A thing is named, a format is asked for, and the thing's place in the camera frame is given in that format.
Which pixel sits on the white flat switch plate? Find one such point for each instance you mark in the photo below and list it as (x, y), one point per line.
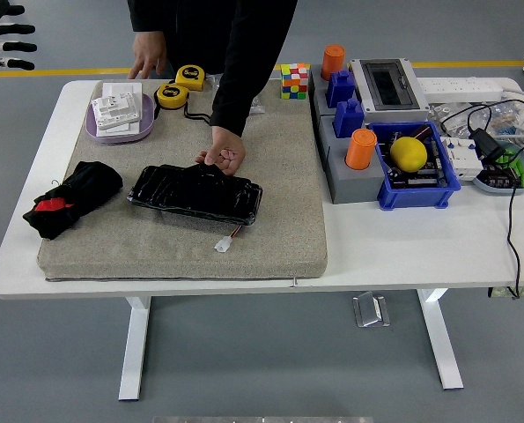
(120, 88)
(127, 128)

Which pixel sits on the white switch module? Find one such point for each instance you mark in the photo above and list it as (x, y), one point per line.
(116, 110)

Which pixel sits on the light blue tray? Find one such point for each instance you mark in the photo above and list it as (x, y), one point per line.
(499, 189)

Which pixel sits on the yellow tape measure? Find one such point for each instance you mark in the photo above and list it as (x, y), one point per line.
(172, 95)
(190, 77)

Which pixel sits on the person's right hand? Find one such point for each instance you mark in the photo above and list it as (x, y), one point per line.
(149, 48)

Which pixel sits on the grey-brown mat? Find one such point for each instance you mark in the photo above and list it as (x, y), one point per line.
(266, 220)

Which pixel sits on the clear bag of parts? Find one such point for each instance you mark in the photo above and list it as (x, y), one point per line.
(446, 112)

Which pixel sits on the orange cylinder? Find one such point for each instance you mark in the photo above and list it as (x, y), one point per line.
(360, 150)
(333, 61)

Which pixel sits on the colourful puzzle cube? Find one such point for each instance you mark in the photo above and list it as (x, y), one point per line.
(294, 81)

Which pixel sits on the purple oval tray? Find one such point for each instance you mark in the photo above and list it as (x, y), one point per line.
(148, 119)

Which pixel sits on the blue plastic block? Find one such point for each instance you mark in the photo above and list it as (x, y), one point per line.
(340, 88)
(349, 119)

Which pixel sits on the black power adapter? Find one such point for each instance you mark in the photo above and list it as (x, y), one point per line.
(486, 143)

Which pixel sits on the black electronic module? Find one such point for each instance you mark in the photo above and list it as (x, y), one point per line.
(497, 178)

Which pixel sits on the person's left forearm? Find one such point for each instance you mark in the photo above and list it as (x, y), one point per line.
(237, 97)

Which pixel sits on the white table leg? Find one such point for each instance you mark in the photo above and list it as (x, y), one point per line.
(135, 343)
(440, 339)

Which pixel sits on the white table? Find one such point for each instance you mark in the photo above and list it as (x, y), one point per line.
(376, 247)

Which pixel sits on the white circuit breaker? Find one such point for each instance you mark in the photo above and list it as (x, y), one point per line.
(462, 163)

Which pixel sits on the green terminal block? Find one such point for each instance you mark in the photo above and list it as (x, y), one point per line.
(518, 169)

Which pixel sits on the yellow ball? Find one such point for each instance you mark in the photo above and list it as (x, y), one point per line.
(409, 154)

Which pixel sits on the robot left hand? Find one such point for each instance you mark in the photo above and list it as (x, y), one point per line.
(15, 46)

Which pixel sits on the person's left hand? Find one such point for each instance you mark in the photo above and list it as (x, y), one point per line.
(228, 150)

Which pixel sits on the small clear plastic bag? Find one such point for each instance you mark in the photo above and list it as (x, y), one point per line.
(258, 106)
(214, 81)

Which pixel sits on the person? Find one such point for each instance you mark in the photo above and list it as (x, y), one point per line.
(208, 26)

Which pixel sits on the silver metal floor plate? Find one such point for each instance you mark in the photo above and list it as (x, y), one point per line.
(371, 310)

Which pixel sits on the black circuit board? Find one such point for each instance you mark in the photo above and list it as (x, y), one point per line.
(420, 179)

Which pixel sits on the grey electrical enclosure box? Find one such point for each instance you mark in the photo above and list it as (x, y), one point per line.
(393, 112)

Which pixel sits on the black rag with red tag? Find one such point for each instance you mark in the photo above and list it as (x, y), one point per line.
(90, 185)

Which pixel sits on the person's right forearm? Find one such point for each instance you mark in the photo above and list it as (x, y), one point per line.
(147, 15)

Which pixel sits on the blue plastic bin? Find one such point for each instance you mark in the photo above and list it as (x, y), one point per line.
(415, 197)

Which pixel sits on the white power strip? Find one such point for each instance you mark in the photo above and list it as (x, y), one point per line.
(464, 88)

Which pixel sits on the grey block base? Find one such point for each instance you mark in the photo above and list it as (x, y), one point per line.
(316, 97)
(354, 185)

